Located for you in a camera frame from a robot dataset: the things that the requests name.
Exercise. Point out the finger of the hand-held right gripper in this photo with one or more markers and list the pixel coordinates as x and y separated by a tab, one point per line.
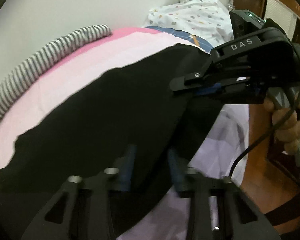
212	88
190	80

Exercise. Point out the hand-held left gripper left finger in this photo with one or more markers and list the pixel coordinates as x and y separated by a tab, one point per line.
127	166

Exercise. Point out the person's right hand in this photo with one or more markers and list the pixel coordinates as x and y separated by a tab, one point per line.
287	122

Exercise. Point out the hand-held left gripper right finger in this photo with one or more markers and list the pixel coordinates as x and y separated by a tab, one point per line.
176	172

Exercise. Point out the wooden bed frame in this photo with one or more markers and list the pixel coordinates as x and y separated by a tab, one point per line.
257	170

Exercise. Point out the pink purple checked bedsheet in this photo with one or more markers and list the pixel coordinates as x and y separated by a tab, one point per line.
65	77

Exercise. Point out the white spotted pillow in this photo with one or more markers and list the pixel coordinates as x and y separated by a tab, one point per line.
197	17

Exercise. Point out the white window blind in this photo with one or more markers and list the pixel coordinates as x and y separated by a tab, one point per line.
280	12

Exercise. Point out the black pants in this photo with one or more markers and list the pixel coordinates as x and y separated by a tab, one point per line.
90	120

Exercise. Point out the blue patterned cloth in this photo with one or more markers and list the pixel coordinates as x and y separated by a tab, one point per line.
180	33

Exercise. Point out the grey white striped cloth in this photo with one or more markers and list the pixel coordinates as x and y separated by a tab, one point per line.
40	57

